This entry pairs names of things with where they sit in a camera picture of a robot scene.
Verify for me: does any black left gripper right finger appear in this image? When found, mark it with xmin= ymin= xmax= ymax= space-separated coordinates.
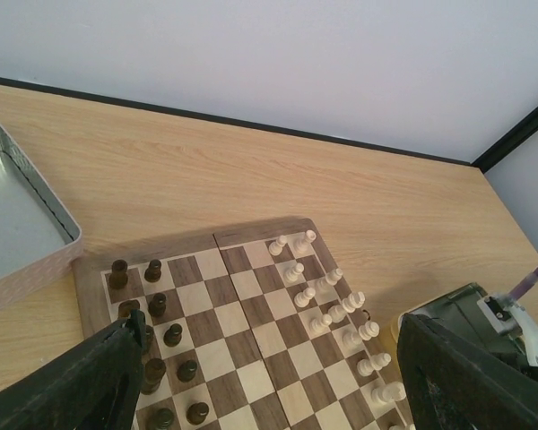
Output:
xmin=397 ymin=314 xmax=538 ymax=429

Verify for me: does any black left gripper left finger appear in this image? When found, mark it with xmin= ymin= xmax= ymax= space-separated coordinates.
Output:
xmin=0 ymin=310 xmax=145 ymax=429

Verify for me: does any light chess piece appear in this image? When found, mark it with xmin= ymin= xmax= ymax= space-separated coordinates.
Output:
xmin=343 ymin=321 xmax=380 ymax=348
xmin=315 ymin=268 xmax=343 ymax=291
xmin=371 ymin=382 xmax=406 ymax=405

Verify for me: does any row of dark chess pieces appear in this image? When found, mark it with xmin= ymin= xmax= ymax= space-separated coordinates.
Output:
xmin=102 ymin=256 xmax=215 ymax=429

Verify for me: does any wooden chess board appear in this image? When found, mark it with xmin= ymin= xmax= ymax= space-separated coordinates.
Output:
xmin=74 ymin=218 xmax=414 ymax=429

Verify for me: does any gold tin box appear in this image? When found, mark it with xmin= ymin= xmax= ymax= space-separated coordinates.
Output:
xmin=407 ymin=282 xmax=527 ymax=370

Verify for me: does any silver embossed tin lid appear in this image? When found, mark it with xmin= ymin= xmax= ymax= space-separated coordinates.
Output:
xmin=0 ymin=125 xmax=83 ymax=309

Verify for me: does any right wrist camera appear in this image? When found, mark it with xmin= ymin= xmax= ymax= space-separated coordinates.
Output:
xmin=476 ymin=293 xmax=538 ymax=367

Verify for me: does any black enclosure frame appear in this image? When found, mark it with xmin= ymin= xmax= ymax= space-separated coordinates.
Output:
xmin=0 ymin=77 xmax=538 ymax=173

